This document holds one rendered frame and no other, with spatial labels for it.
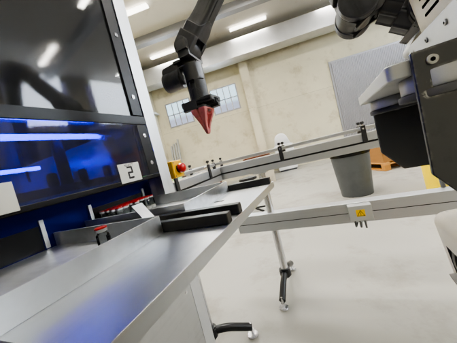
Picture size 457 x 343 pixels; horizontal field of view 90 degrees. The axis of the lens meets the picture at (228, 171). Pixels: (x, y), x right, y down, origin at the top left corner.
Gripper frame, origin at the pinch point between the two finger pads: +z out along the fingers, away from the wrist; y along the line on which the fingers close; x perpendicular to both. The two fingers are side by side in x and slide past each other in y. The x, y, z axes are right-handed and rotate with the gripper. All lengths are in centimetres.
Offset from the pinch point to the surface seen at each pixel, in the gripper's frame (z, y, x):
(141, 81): -26.2, 27.3, -10.0
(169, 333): 60, 26, 10
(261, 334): 109, 19, -45
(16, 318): 19, 1, 51
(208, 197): 18.2, 0.4, 8.5
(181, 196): 19.0, 18.8, -5.3
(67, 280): 18.5, 0.7, 46.1
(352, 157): 51, -64, -284
